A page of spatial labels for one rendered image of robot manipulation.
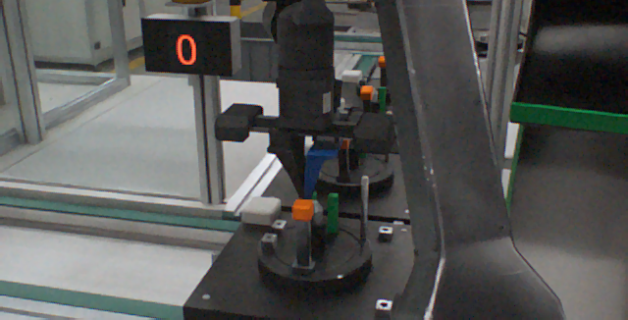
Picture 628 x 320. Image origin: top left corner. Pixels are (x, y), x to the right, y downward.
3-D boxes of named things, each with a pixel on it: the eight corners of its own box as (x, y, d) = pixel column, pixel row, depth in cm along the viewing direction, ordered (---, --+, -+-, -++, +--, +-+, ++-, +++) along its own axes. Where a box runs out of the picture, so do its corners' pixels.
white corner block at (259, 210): (273, 239, 85) (272, 212, 83) (241, 235, 86) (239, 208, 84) (282, 223, 89) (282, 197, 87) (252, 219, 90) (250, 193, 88)
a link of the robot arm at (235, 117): (394, 77, 58) (400, 61, 64) (208, 65, 62) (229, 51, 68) (391, 157, 61) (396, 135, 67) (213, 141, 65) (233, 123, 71)
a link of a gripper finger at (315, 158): (334, 155, 63) (344, 135, 68) (299, 152, 63) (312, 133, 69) (333, 217, 65) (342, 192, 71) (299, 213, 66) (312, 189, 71)
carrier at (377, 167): (420, 233, 86) (426, 149, 82) (254, 215, 91) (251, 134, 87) (429, 166, 108) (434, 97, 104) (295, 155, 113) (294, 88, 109)
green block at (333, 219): (336, 233, 78) (337, 197, 76) (327, 232, 78) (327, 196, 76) (338, 229, 79) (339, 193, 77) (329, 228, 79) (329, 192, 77)
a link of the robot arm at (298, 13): (346, -1, 57) (322, -14, 65) (286, 1, 56) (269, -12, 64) (345, 73, 59) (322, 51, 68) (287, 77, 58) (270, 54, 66)
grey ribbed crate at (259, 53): (340, 97, 262) (340, 43, 254) (201, 88, 275) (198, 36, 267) (356, 73, 300) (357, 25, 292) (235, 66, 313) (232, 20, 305)
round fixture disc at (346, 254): (362, 301, 68) (362, 287, 67) (240, 286, 71) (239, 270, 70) (379, 239, 80) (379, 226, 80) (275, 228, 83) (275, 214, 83)
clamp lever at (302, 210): (310, 268, 69) (309, 208, 66) (292, 266, 69) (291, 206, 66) (317, 250, 72) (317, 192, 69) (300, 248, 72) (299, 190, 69)
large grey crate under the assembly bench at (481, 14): (513, 31, 572) (516, 7, 565) (446, 28, 586) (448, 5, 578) (511, 24, 609) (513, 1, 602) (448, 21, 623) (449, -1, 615)
